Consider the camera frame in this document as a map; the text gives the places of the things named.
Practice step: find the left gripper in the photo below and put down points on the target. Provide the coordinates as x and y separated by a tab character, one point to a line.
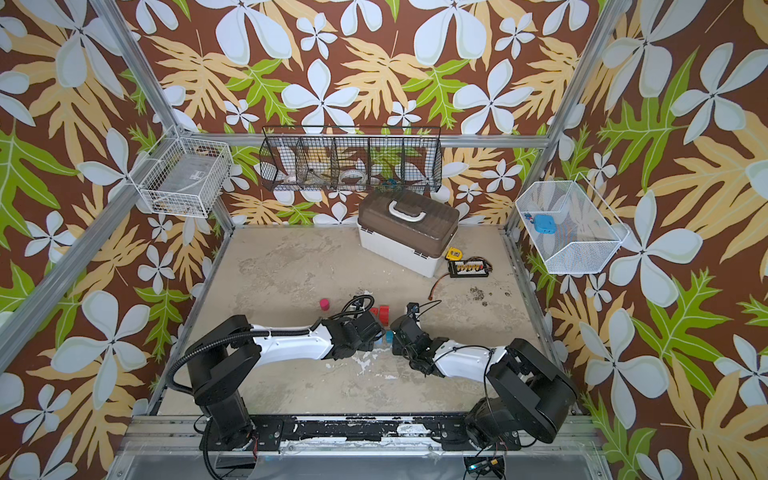
368	348

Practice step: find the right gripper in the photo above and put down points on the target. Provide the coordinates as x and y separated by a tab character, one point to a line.
398	330

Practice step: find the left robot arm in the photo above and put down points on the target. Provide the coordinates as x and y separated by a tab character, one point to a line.
213	369

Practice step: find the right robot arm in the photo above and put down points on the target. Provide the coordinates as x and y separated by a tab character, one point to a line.
532	394

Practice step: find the red arch block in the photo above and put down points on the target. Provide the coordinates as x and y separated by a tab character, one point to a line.
384	315

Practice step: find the yellow tape measure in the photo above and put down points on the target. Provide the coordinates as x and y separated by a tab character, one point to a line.
454	254

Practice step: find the white toolbox brown lid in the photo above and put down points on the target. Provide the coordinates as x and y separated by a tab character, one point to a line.
409	229

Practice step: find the blue object in basket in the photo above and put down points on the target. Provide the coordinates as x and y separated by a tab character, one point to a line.
544	224

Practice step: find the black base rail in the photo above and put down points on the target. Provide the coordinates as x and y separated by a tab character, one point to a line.
447	430

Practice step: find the black wire basket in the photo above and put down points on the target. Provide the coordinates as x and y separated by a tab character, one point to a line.
347	158

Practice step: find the white wire basket right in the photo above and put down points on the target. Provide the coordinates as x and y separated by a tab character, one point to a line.
589	231

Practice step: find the white wire basket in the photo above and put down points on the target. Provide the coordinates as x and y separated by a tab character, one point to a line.
589	231
184	176

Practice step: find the white wire basket left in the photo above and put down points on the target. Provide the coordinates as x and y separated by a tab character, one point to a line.
184	176

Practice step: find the aluminium frame post left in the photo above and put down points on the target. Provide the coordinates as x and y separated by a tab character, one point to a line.
145	79

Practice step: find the aluminium frame post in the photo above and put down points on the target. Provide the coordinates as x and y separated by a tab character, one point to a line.
587	65
145	79

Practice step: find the aluminium frame post right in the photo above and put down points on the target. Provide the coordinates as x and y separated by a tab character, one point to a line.
587	65

